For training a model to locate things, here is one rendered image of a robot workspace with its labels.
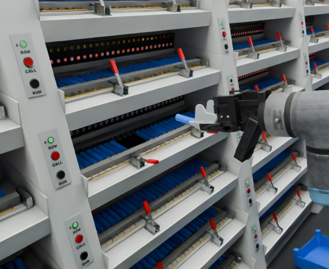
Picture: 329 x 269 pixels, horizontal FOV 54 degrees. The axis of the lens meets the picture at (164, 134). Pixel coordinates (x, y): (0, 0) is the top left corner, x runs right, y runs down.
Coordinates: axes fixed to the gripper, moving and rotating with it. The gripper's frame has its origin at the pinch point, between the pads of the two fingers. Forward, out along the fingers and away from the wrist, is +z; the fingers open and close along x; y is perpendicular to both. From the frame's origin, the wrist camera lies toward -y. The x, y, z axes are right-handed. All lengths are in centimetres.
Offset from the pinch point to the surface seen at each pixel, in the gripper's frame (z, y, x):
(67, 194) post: 12.5, -7.2, 31.8
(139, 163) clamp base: 12.5, -8.1, 10.6
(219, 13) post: 13.1, 28.5, -37.3
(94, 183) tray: 15.3, -8.9, 23.2
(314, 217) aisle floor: 10, -80, -98
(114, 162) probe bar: 17.0, -6.6, 14.9
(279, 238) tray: 10, -68, -57
